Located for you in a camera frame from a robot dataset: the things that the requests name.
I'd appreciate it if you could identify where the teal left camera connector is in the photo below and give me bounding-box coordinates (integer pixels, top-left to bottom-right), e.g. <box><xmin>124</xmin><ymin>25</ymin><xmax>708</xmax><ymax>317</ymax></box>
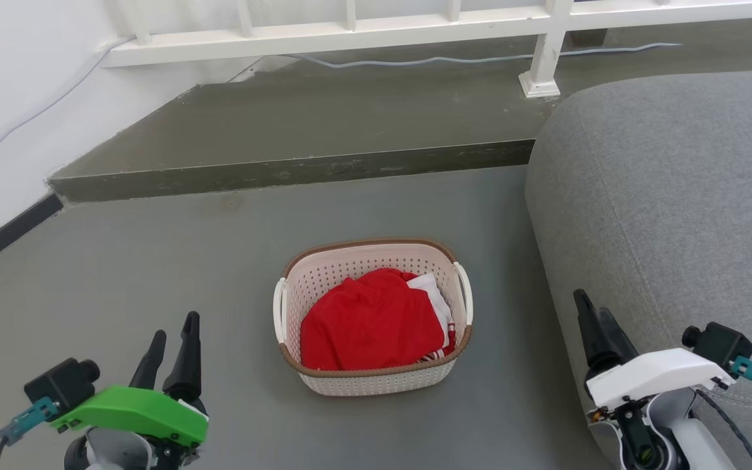
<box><xmin>0</xmin><ymin>397</ymin><xmax>61</xmax><ymax>447</ymax></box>

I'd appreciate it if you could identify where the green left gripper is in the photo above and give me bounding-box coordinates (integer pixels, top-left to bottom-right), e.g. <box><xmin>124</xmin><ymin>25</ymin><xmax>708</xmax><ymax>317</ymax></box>
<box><xmin>50</xmin><ymin>311</ymin><xmax>210</xmax><ymax>458</ymax></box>

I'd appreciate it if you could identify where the grey raised floor platform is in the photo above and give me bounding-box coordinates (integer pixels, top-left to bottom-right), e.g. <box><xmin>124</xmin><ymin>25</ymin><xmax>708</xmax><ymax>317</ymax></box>
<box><xmin>46</xmin><ymin>16</ymin><xmax>752</xmax><ymax>204</ymax></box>

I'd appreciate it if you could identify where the white railing fence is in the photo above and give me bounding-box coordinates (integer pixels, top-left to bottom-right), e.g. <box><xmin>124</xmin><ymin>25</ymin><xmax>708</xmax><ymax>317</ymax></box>
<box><xmin>99</xmin><ymin>0</ymin><xmax>752</xmax><ymax>99</ymax></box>

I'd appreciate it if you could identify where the white cable on wall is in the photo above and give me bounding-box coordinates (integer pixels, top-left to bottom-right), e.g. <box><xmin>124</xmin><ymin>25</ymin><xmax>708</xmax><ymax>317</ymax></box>
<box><xmin>0</xmin><ymin>36</ymin><xmax>136</xmax><ymax>178</ymax></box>

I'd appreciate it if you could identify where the grey cable on platform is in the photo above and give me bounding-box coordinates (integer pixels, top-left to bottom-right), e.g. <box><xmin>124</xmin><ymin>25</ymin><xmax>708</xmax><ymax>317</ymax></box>
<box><xmin>283</xmin><ymin>42</ymin><xmax>683</xmax><ymax>70</ymax></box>

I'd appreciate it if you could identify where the grey fabric sofa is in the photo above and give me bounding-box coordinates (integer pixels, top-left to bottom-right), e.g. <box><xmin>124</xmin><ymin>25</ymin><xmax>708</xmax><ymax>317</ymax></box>
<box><xmin>525</xmin><ymin>69</ymin><xmax>752</xmax><ymax>470</ymax></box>

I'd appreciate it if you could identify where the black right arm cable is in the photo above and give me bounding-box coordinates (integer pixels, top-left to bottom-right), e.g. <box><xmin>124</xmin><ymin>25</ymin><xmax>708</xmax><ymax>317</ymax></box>
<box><xmin>695</xmin><ymin>388</ymin><xmax>752</xmax><ymax>470</ymax></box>

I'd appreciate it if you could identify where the red white striped garment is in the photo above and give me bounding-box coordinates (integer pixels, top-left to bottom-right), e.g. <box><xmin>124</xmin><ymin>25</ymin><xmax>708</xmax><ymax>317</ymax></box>
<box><xmin>415</xmin><ymin>323</ymin><xmax>459</xmax><ymax>365</ymax></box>

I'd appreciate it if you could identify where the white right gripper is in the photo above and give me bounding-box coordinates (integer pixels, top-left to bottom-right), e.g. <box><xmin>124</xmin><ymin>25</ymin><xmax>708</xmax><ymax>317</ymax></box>
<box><xmin>573</xmin><ymin>289</ymin><xmax>737</xmax><ymax>412</ymax></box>

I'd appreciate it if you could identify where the black baseboard strip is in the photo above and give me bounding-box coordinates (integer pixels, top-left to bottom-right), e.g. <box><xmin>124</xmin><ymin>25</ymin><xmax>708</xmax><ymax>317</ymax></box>
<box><xmin>0</xmin><ymin>193</ymin><xmax>65</xmax><ymax>283</ymax></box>

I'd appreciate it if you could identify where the white perforated laundry basket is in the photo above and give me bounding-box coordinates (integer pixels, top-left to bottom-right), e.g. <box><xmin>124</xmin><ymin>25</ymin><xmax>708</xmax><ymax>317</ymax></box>
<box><xmin>273</xmin><ymin>238</ymin><xmax>475</xmax><ymax>398</ymax></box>

